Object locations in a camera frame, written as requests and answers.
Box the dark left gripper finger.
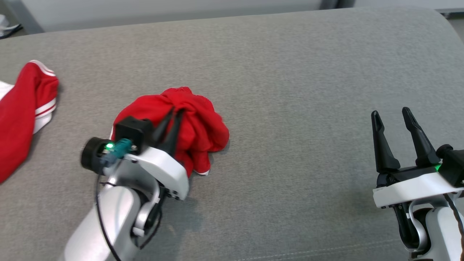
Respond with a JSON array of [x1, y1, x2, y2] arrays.
[[151, 107, 176, 146], [162, 109, 185, 157]]

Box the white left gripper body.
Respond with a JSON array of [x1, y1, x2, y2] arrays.
[[125, 146, 190, 200]]

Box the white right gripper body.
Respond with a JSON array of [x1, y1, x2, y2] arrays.
[[373, 165, 464, 209]]

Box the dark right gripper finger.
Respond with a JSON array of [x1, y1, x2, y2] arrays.
[[402, 107, 441, 168], [371, 111, 401, 174]]

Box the red shorts with white stripes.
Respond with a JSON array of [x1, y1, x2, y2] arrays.
[[111, 87, 230, 178]]

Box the red shirt with white sleeves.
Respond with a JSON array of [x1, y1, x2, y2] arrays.
[[0, 60, 59, 184]]

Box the black right camera cable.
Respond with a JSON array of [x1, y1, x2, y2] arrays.
[[443, 192, 464, 250]]

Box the black camera cable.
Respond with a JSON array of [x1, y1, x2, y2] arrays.
[[443, 192, 464, 250], [80, 136, 122, 261]]

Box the teal left cable connector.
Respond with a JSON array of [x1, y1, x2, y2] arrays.
[[101, 138, 134, 168]]

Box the black left camera cable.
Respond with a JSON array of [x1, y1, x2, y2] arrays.
[[80, 136, 122, 261]]

